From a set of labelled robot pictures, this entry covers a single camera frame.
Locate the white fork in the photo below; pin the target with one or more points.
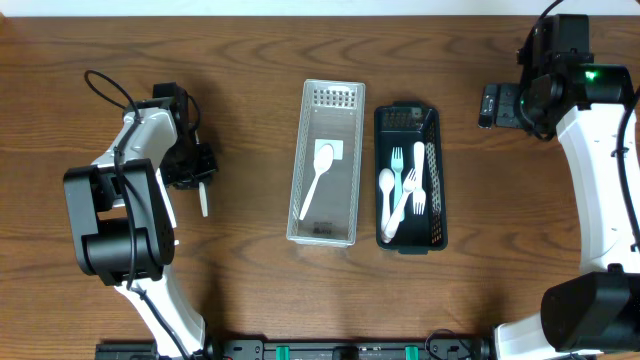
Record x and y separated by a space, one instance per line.
419 194

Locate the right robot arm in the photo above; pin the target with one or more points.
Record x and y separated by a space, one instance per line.
564 95

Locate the clear plastic basket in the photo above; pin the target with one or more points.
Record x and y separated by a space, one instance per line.
324 197

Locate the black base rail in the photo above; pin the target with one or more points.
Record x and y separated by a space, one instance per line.
445 348

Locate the white label in basket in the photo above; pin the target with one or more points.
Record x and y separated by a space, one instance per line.
337 146

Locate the white spoon in green basket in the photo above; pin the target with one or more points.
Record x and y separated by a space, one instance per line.
386 185

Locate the white plastic spoon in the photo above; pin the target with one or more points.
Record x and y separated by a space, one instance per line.
322 163
203 196

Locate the mint green plastic fork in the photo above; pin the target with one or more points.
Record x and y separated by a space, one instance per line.
397 166

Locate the pink-white plastic fork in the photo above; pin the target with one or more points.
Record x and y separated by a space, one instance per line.
408 187

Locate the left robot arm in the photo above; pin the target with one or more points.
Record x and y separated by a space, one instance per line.
122 221

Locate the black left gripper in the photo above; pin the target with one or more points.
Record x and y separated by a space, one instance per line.
198 167

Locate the dark green plastic basket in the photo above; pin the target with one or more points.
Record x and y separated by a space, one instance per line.
410 199

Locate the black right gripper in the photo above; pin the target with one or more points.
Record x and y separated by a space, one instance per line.
505 113

